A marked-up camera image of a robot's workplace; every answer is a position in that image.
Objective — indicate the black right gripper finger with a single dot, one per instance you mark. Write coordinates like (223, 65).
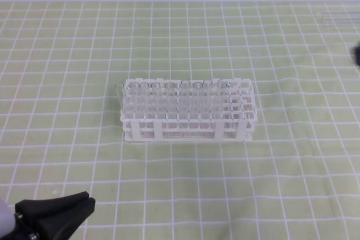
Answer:
(356, 54)

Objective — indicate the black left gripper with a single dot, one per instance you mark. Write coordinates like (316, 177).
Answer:
(66, 215)

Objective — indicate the clear glass test tube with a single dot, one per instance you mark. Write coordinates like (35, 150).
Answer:
(221, 93)

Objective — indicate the white plastic test tube rack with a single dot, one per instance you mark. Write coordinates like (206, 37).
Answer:
(168, 110)

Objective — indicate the green checkered tablecloth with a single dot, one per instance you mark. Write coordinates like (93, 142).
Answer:
(61, 133)

